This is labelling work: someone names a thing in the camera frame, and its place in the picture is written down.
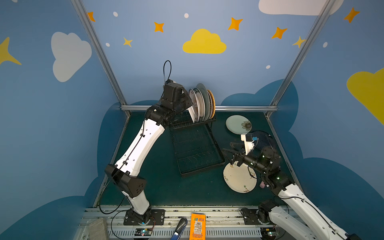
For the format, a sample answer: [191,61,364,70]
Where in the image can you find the white plate green lettered rim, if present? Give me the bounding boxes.
[194,88,206,122]

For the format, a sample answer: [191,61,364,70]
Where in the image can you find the cream floral plate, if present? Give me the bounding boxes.
[223,162,257,194]

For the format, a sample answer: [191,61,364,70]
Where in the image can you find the pale green floral plate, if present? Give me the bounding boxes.
[226,115,253,135]

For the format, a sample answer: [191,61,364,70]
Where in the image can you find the large plain green plate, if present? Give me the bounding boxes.
[197,83,208,121]

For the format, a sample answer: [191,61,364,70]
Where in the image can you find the white plate orange sunburst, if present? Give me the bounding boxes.
[206,90,213,121]

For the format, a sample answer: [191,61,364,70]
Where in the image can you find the yellow woven wicker plate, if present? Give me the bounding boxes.
[207,90,216,119]

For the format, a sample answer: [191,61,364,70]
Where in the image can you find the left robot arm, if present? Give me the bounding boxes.
[105,80,192,223]

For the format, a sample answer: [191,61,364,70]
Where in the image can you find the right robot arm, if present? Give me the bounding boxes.
[223,144,359,240]

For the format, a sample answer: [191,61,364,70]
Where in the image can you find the dark navy plate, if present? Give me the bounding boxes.
[251,131,277,150]

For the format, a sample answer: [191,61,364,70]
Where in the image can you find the orange yellow box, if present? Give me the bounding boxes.
[190,213,207,240]

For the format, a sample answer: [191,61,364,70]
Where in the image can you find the grey foam block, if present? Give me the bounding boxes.
[89,218,109,240]

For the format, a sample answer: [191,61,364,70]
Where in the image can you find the black wire dish rack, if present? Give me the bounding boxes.
[169,111,225,177]

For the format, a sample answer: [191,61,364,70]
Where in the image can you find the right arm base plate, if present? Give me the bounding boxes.
[240,208,271,225]

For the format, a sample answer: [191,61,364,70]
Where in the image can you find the blue black handled tool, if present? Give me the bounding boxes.
[171,218,188,240]

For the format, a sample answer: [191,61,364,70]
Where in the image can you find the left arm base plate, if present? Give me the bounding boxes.
[123,209,165,226]

